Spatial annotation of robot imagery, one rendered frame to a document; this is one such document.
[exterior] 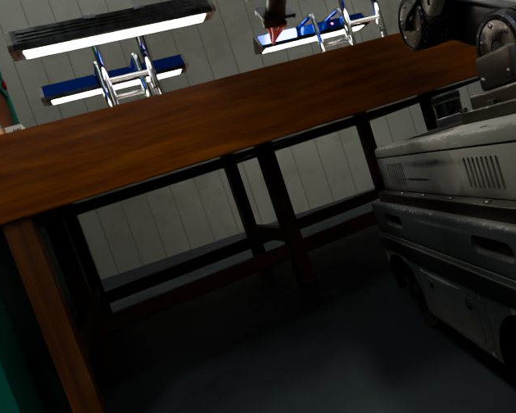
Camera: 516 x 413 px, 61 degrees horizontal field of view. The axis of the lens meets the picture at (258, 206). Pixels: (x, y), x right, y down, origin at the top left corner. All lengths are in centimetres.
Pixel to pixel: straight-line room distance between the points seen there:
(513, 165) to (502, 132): 5
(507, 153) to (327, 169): 291
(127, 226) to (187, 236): 48
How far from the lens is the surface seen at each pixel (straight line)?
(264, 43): 218
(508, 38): 91
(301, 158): 351
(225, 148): 111
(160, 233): 354
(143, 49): 164
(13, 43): 147
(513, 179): 70
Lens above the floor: 52
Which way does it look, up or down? 5 degrees down
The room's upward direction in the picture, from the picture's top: 18 degrees counter-clockwise
